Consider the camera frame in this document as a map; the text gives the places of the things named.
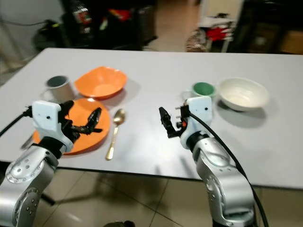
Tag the white cart with red item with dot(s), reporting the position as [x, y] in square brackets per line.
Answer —
[215, 33]

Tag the orange bowl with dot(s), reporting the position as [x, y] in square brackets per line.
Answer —
[100, 82]

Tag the green mug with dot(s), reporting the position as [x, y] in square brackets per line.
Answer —
[202, 90]

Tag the grey mug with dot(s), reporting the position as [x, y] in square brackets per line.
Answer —
[59, 89]

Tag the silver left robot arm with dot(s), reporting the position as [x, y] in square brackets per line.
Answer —
[23, 184]

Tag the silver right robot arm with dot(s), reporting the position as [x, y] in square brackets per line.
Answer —
[227, 184]

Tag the dark robot foot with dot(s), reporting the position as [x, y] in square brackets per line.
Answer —
[119, 223]

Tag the black shelf unit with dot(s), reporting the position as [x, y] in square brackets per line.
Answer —
[113, 21]

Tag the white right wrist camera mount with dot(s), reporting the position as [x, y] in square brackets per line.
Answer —
[200, 111]

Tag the black bag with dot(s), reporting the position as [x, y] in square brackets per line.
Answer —
[47, 37]

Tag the gold spoon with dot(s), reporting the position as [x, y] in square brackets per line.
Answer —
[118, 117]

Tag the white bowl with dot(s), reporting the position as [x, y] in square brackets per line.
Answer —
[242, 93]

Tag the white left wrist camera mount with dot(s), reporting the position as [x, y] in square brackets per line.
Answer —
[47, 116]

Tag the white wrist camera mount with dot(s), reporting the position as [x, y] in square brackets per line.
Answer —
[47, 116]
[200, 111]

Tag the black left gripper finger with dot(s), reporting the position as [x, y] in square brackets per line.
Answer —
[67, 108]
[96, 119]

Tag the orange plate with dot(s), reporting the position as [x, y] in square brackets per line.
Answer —
[90, 142]

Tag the dark cabinet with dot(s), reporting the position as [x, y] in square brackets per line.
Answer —
[270, 26]

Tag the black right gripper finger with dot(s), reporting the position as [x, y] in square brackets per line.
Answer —
[164, 116]
[172, 131]

